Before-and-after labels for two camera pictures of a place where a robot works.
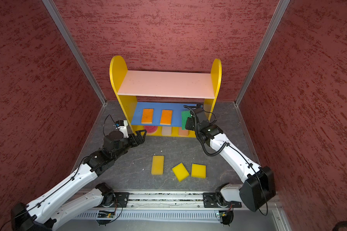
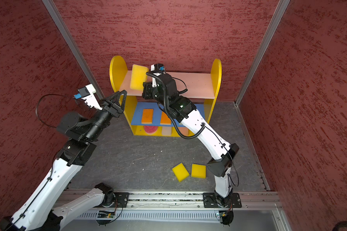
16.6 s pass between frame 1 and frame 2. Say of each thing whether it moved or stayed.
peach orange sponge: stayed
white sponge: stayed
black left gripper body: moved
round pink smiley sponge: stayed
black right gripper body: moved
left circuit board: stayed
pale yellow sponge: moved
